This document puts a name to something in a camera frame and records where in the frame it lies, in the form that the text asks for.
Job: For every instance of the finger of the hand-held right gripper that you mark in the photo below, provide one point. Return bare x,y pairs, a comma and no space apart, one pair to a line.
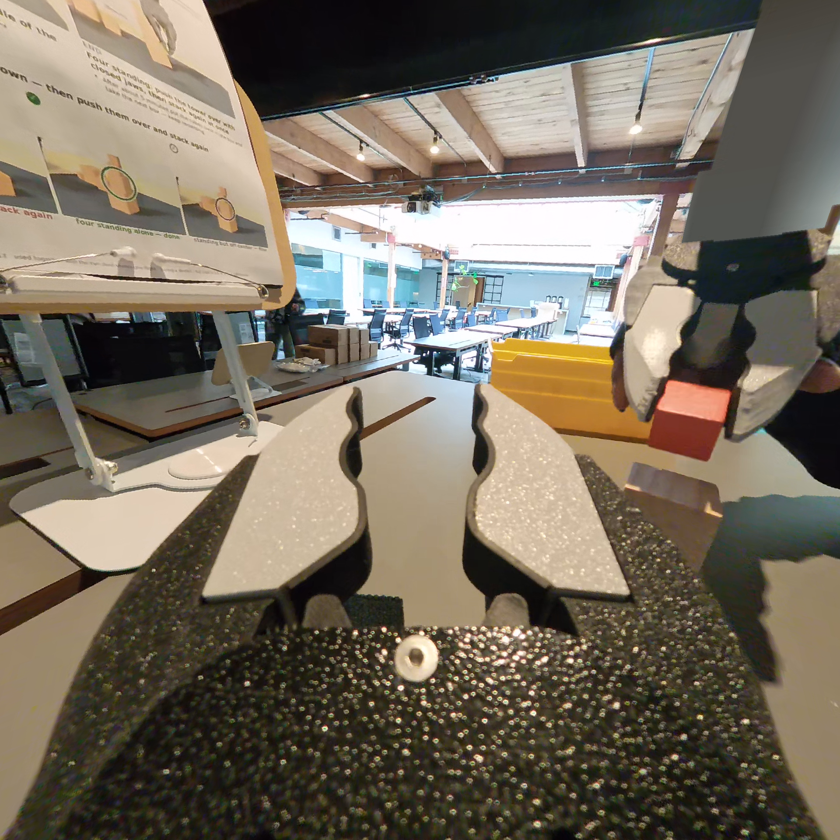
649,341
781,354

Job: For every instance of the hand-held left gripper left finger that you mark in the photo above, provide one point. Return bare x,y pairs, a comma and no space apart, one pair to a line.
289,518

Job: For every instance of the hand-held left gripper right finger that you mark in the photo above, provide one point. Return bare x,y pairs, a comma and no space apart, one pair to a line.
544,518

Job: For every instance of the red cube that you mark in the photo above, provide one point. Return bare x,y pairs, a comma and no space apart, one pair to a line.
689,417

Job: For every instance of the large yellow bin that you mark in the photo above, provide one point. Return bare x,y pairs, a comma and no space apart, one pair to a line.
551,387

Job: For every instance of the medium wooden cube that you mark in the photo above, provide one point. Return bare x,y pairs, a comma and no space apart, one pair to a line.
669,489

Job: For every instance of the small clear box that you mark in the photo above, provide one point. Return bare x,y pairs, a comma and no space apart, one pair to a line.
262,388

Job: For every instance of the crumpled white plastic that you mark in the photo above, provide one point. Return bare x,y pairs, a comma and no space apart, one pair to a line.
298,365

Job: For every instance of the plywood panel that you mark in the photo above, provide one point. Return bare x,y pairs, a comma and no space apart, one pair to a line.
246,361

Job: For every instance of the cardboard boxes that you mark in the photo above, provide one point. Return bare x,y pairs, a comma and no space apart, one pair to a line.
328,338

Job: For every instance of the white document stand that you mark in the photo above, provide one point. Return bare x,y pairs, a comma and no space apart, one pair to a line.
98,525

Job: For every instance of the green hanging plant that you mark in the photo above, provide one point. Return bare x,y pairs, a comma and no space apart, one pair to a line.
467,279

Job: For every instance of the group of black office chairs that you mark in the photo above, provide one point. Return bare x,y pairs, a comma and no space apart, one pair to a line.
397,325

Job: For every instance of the black case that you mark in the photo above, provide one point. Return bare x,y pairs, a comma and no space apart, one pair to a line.
138,354

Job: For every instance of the ceiling projector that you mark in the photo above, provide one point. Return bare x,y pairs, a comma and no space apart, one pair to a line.
420,205

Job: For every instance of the framed sign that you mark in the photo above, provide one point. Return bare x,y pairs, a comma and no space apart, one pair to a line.
39,348

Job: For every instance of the wooden instruction board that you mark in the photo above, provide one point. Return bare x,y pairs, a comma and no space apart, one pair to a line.
131,98

